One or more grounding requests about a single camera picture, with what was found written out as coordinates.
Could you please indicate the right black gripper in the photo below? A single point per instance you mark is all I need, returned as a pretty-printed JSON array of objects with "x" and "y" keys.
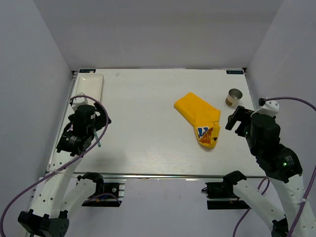
[{"x": 237, "y": 115}]

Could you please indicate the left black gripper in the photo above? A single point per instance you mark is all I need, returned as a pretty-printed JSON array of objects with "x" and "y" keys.
[{"x": 101, "y": 119}]

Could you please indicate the green handled knife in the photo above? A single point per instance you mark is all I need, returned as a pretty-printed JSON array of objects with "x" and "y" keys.
[{"x": 97, "y": 138}]

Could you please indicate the metal cup with paper sleeve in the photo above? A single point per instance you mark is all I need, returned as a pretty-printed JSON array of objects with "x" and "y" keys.
[{"x": 233, "y": 97}]

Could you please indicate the yellow Pikachu placemat cloth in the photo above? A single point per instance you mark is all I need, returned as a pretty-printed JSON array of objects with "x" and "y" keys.
[{"x": 202, "y": 116}]

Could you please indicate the white rectangular plate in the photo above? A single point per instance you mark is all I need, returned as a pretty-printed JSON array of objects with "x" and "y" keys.
[{"x": 91, "y": 85}]

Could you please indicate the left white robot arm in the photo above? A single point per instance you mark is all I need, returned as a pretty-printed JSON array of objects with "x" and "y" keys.
[{"x": 49, "y": 215}]

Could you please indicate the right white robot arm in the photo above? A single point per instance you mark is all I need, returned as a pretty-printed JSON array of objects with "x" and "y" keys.
[{"x": 283, "y": 170}]

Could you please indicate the blue label sticker left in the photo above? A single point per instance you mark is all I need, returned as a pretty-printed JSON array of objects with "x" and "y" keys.
[{"x": 87, "y": 71}]

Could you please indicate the blue label sticker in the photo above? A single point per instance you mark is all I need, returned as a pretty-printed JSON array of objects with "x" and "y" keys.
[
  {"x": 87, "y": 71},
  {"x": 234, "y": 72}
]

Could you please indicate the blue label sticker right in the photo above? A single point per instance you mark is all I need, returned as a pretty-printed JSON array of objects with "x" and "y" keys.
[{"x": 234, "y": 72}]

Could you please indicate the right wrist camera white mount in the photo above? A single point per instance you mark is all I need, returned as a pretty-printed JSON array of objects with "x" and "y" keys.
[{"x": 267, "y": 107}]

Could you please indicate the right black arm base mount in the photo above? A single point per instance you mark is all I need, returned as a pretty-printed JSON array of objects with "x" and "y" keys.
[{"x": 219, "y": 197}]

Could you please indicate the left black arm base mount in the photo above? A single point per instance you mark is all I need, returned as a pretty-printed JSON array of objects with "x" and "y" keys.
[{"x": 112, "y": 196}]

